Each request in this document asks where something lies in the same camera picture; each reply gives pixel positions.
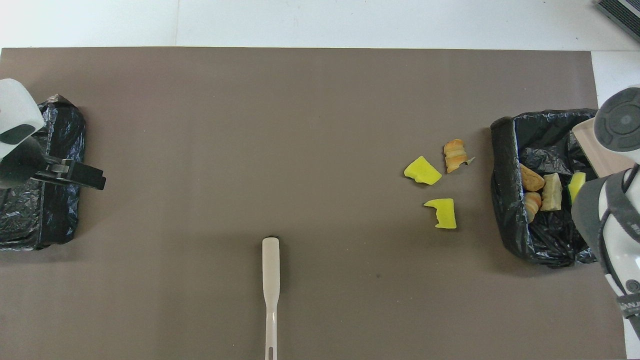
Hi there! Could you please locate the beige plastic dustpan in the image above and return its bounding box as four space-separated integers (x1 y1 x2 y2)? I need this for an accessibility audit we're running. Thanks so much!
571 117 623 179

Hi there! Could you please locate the dark ribbed device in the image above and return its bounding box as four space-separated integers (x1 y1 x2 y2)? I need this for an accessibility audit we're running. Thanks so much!
595 0 640 43

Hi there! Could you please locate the brown round bread roll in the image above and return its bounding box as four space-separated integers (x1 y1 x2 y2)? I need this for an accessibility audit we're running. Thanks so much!
520 163 546 193

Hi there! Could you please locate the brown table mat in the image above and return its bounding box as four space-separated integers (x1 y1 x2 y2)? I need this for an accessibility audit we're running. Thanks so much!
0 47 629 360

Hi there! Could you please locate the black bag lined bin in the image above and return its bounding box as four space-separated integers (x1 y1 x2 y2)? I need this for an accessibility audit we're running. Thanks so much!
0 94 87 252
490 108 608 269

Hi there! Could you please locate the beige hand brush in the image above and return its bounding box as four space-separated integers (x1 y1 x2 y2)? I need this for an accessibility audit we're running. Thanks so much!
261 237 281 360

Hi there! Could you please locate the yellow sponge wedge piece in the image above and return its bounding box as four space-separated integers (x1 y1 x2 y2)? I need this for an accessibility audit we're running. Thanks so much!
403 155 443 186

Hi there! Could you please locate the striped croissant piece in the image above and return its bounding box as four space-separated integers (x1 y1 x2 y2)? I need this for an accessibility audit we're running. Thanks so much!
522 191 543 223
443 138 476 174
542 172 563 212

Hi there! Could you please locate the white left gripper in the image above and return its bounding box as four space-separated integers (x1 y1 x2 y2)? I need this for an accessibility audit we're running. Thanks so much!
0 79 107 191

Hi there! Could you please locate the small yellow sponge piece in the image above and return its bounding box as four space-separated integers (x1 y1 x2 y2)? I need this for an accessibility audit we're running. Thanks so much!
567 171 587 205

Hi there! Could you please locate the notched yellow sponge piece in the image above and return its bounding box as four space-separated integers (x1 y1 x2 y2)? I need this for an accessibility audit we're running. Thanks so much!
423 198 458 230

